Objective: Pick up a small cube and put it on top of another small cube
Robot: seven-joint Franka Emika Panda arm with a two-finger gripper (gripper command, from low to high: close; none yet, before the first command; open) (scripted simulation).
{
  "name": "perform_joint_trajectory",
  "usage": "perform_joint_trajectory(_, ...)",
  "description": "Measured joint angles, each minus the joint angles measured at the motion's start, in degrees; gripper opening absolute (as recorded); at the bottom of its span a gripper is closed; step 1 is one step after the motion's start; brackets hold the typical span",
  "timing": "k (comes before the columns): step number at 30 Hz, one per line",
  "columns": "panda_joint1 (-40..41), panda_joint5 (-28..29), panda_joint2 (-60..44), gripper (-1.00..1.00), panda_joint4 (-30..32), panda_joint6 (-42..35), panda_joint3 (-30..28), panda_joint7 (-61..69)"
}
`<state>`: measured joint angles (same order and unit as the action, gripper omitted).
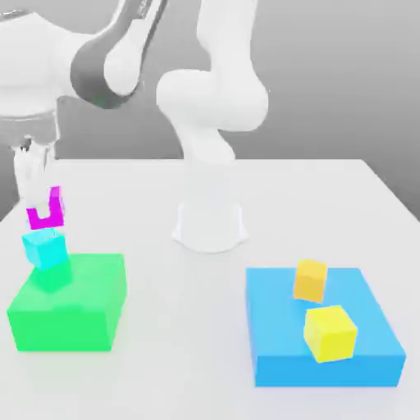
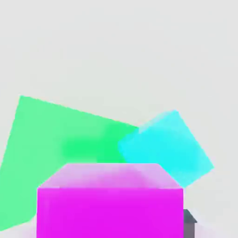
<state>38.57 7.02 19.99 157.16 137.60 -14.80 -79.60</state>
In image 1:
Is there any small orange cube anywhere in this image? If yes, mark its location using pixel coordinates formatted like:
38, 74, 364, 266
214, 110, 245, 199
292, 258, 329, 304

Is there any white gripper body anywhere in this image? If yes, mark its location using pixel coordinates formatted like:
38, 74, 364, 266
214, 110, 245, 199
12, 144, 56, 208

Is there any large blue box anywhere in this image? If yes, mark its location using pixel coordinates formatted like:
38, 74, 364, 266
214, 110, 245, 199
244, 267, 408, 389

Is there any small cyan cube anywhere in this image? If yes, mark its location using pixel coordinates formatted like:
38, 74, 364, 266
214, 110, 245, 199
21, 228, 71, 271

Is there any small green cube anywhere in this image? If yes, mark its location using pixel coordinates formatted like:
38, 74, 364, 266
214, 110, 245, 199
32, 259, 74, 293

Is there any small magenta cube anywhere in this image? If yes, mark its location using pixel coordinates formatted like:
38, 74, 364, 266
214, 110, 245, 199
25, 185, 66, 231

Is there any large green box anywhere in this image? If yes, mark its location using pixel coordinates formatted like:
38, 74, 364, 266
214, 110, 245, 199
6, 253, 128, 353

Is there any small yellow cube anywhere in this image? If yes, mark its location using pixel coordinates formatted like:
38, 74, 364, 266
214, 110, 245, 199
303, 304, 358, 364

